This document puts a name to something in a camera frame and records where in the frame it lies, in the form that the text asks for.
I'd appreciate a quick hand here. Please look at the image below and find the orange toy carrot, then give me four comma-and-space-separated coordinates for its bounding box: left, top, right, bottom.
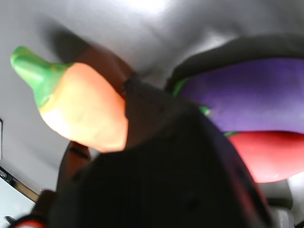
9, 46, 130, 152

